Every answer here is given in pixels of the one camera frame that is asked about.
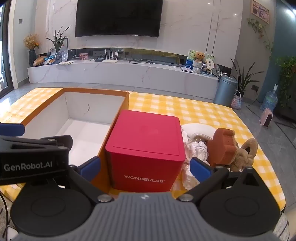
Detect white router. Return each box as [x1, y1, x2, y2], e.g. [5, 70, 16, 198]
[102, 49, 119, 63]

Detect green plant in glass vase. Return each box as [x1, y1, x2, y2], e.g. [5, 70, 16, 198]
[46, 25, 71, 64]

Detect woven pastel bag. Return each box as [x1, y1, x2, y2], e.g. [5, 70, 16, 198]
[231, 91, 242, 109]

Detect glass sliding door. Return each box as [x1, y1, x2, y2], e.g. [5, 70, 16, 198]
[0, 0, 14, 93]

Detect black floor cable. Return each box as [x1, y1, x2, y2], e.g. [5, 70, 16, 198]
[246, 100, 263, 116]

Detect black cables on cabinet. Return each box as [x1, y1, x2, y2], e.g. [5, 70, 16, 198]
[126, 58, 154, 64]

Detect dark vase with dried flowers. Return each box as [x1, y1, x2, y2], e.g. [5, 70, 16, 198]
[23, 34, 40, 67]

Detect brown plush toy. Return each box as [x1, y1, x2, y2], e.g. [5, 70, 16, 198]
[228, 138, 258, 172]

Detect yellow checked tablecloth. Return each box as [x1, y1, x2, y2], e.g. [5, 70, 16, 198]
[0, 88, 287, 211]

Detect white marble television cabinet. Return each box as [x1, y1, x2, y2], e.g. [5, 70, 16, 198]
[27, 47, 232, 100]

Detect leafy green houseplant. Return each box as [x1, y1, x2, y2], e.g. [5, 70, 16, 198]
[275, 56, 296, 109]

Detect orange cardboard box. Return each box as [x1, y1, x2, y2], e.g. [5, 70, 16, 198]
[23, 88, 130, 194]

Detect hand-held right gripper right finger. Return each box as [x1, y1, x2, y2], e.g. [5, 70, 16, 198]
[177, 157, 266, 205]

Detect grey metal trash can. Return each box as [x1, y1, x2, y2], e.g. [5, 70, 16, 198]
[213, 75, 238, 107]

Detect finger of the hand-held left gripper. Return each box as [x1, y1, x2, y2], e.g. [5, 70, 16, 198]
[0, 135, 73, 153]
[0, 124, 25, 137]

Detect framed wall picture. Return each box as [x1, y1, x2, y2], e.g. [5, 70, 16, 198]
[251, 0, 270, 24]

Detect pink space heater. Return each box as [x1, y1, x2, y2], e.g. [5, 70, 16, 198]
[259, 108, 273, 128]

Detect blue water jug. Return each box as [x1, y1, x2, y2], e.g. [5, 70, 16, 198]
[260, 84, 278, 112]

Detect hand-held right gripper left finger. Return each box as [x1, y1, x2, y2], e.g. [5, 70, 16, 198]
[68, 156, 114, 204]

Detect red square box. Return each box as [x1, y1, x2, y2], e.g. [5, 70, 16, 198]
[105, 110, 186, 193]

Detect white towel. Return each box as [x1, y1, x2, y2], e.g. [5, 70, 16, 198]
[181, 123, 219, 142]

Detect small teddy bear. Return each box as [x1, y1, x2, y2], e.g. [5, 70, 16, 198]
[193, 52, 207, 74]

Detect potted long-leaf plant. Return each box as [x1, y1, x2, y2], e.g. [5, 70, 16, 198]
[230, 57, 264, 102]

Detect clear plastic bottle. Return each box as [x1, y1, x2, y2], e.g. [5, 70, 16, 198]
[180, 134, 210, 188]

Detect black wall television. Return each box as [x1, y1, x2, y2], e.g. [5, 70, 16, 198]
[75, 0, 163, 38]

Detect brown sponge block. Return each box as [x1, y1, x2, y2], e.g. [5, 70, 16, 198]
[206, 128, 238, 165]

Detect small teddy bear display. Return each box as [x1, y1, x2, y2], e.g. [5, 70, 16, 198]
[186, 49, 215, 70]

